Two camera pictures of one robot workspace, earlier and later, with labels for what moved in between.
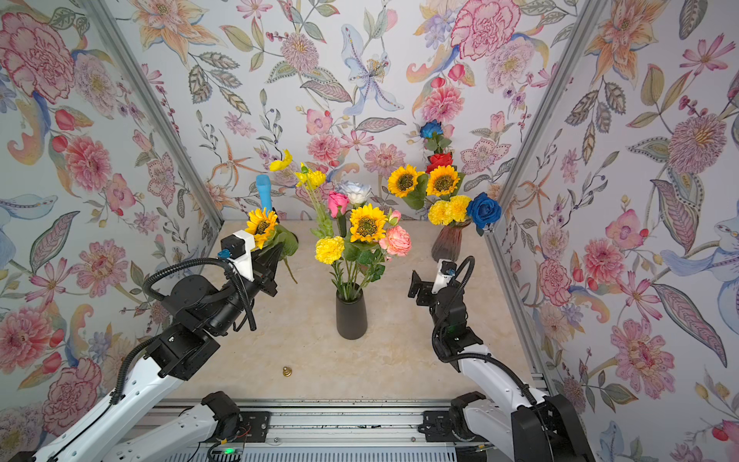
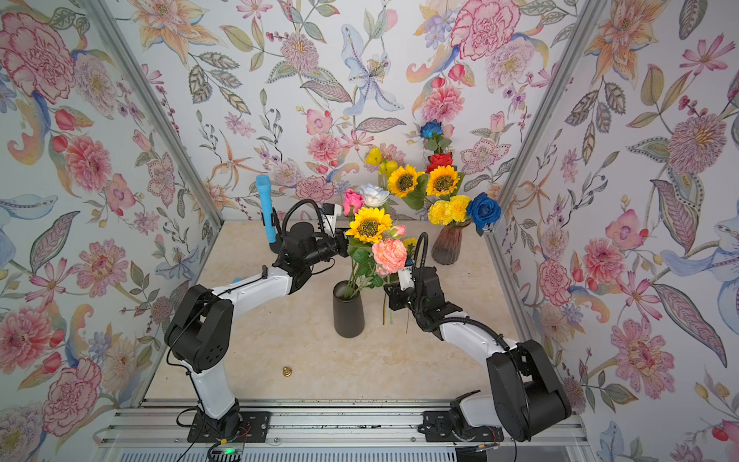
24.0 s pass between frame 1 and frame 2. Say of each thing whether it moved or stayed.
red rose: stayed
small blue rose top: stayed
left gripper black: moved
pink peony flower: moved
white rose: moved
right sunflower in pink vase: stayed
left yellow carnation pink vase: stayed
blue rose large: stayed
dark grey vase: stayed
